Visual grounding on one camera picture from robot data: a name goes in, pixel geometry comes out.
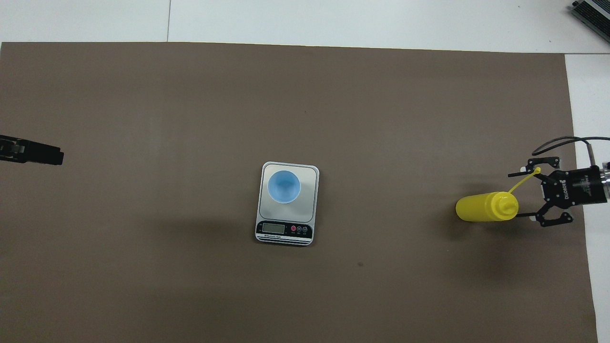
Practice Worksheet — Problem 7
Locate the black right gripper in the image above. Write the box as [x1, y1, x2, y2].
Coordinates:
[508, 156, 608, 228]

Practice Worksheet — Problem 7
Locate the yellow squeeze bottle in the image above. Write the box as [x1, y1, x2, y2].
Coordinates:
[456, 167, 542, 223]

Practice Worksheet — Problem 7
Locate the light blue plastic cup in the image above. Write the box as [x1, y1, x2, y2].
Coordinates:
[267, 170, 302, 204]

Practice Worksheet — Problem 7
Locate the silver digital kitchen scale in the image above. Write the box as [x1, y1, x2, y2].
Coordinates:
[255, 161, 320, 246]

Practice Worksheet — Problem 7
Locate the brown table mat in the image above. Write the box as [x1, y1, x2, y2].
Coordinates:
[0, 42, 599, 343]

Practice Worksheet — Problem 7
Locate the silver ribbed device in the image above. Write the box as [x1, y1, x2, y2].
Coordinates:
[571, 0, 610, 44]

